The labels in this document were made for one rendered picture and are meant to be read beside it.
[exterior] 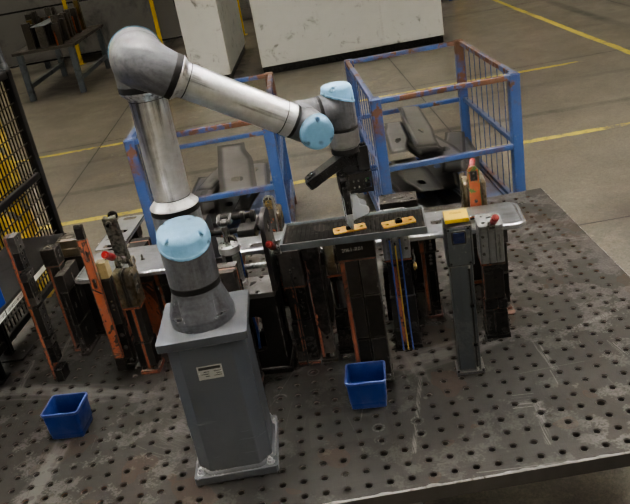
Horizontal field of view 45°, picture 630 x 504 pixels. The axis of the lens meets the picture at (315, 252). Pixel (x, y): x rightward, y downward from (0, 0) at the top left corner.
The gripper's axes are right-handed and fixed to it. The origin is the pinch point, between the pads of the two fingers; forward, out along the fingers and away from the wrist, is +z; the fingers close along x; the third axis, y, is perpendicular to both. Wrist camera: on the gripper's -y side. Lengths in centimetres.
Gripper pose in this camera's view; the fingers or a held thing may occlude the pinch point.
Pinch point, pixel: (348, 223)
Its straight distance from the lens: 192.7
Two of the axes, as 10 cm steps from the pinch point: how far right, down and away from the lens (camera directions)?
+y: 9.8, -1.9, 0.3
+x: -1.0, -4.0, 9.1
